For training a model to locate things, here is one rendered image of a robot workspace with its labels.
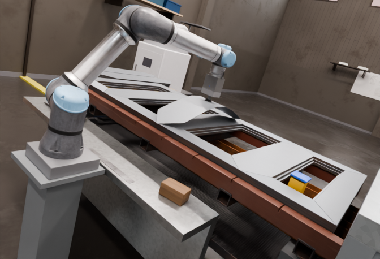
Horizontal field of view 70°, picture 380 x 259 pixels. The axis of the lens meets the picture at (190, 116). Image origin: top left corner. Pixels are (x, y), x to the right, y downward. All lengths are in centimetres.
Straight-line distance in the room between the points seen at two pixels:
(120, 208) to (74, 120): 55
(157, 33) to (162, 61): 353
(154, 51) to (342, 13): 872
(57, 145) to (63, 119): 10
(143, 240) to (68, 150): 53
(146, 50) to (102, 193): 361
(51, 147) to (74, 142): 8
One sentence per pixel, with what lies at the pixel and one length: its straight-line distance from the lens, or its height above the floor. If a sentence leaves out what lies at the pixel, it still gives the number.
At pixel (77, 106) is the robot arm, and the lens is 100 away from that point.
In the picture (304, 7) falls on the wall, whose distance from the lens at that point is 1247.
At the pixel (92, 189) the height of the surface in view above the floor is 37.
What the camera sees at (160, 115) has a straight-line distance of 129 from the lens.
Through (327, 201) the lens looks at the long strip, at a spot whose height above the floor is 85.
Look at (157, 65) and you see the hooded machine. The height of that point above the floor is 75.
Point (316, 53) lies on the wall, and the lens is 1193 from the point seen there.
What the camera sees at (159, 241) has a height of 43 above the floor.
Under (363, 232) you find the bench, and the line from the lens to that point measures 52.
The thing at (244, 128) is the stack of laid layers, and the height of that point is 83.
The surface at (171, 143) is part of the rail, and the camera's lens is 113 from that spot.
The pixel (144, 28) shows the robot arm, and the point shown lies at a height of 123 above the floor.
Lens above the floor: 122
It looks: 14 degrees down
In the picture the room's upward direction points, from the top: 16 degrees clockwise
